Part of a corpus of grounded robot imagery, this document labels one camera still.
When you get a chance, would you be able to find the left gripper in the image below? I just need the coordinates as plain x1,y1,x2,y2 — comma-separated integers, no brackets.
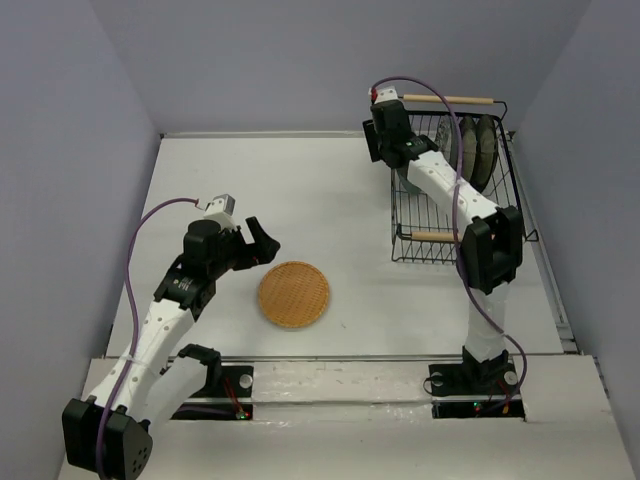
209,217,280,278

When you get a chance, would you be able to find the woven bamboo plate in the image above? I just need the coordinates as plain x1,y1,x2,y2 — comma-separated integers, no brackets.
258,261,330,329

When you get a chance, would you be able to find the teal plate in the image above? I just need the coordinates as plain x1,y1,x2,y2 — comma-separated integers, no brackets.
397,167,422,195

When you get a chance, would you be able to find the blue floral plate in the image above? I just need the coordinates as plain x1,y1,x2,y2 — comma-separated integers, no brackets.
434,115,457,165

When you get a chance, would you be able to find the small black striped plate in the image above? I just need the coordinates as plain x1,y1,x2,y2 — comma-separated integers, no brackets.
459,116,477,181

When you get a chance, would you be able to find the black wire dish rack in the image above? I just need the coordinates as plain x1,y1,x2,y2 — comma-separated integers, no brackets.
391,101,538,264

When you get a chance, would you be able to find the large black striped plate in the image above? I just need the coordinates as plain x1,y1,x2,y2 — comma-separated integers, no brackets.
471,115,498,192

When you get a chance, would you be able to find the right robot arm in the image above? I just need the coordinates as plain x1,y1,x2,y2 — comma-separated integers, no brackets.
363,98,523,396

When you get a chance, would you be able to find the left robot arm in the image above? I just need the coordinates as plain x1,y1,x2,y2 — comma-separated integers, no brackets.
62,215,280,479

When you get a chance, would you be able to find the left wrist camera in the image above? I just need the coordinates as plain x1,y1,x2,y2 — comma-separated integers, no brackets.
196,194,237,230

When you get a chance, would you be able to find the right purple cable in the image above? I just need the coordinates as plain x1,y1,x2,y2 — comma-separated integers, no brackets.
372,75,529,414

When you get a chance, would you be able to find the purple cable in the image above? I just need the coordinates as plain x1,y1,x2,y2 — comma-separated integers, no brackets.
372,75,529,414
97,198,201,479

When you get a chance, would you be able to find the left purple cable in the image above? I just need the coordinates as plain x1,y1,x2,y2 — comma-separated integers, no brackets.
97,198,201,479

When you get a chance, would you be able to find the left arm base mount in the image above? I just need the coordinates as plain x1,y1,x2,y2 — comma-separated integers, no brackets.
171,365,254,421

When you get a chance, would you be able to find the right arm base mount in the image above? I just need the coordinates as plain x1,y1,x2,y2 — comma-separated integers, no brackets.
423,349,525,420

